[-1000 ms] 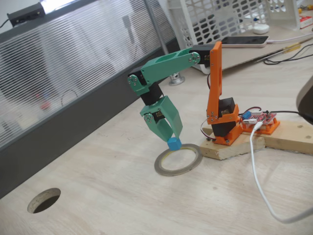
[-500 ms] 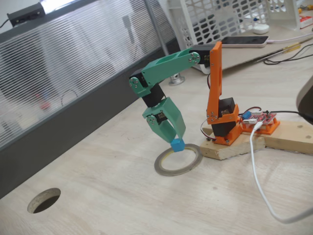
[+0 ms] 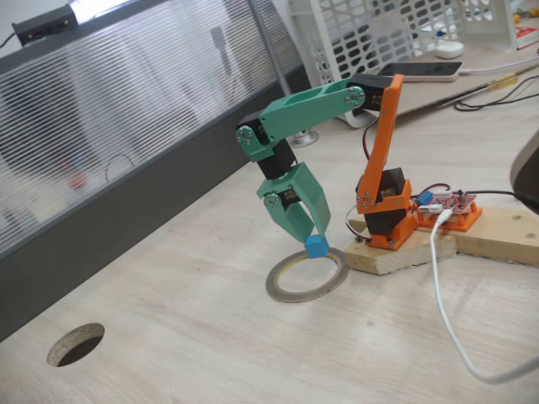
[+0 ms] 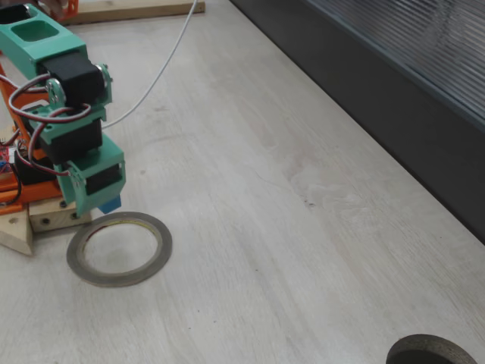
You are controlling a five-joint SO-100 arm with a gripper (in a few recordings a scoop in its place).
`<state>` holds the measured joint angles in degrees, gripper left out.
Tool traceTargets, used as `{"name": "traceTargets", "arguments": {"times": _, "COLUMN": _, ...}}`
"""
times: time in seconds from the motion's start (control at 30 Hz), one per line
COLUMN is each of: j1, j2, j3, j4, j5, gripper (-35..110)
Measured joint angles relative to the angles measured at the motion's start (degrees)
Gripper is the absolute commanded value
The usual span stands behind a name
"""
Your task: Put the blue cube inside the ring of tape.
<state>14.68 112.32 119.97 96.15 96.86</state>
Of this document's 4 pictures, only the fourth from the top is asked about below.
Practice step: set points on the green gripper black servo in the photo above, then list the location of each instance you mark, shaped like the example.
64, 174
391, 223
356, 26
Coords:
103, 183

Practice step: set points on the blue cube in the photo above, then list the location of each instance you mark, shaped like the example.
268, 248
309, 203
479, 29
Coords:
113, 204

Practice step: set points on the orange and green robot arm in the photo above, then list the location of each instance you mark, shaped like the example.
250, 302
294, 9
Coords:
19, 49

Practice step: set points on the person's hand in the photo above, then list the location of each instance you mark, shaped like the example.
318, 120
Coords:
53, 7

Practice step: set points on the wooden base block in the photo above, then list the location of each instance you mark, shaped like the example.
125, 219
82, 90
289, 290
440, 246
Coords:
53, 221

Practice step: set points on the light wooden wedge block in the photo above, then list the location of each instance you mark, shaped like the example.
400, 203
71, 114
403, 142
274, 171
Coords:
17, 231

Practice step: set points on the red controller circuit board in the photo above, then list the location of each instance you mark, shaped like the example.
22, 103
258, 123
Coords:
3, 153

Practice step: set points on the long wooden plank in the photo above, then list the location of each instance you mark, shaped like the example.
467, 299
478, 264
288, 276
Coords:
151, 13

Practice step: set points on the grey ribbed desk partition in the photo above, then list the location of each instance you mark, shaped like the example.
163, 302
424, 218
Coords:
379, 76

